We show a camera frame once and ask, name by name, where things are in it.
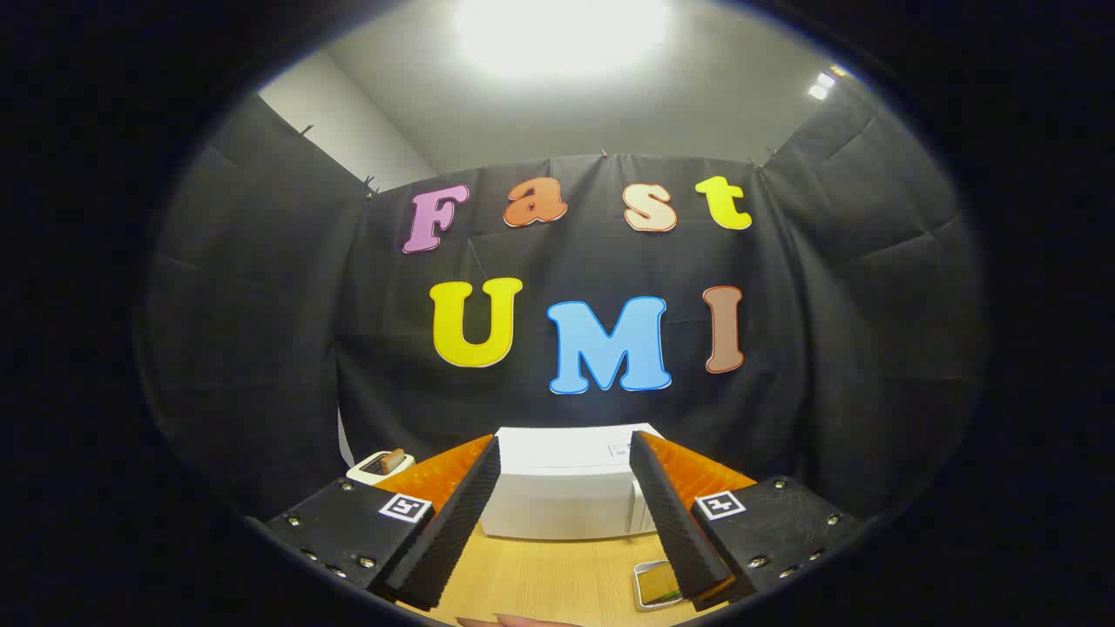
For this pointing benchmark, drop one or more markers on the white toaster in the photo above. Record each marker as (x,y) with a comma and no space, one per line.
(364,471)

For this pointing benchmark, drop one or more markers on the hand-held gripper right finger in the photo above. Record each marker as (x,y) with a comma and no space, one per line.
(675,522)

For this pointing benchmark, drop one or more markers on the small ceiling spotlights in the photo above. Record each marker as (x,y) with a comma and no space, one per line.
(821,85)

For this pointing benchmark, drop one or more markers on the large ceiling light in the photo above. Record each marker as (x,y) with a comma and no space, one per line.
(557,35)

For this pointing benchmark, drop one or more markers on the white rectangular dish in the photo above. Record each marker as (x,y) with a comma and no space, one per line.
(638,590)

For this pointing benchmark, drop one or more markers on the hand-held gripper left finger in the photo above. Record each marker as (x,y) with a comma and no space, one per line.
(453,531)

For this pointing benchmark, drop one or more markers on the white microwave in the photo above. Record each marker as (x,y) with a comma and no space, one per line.
(557,488)

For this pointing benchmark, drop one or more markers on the toast slice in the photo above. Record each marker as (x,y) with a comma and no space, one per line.
(396,459)

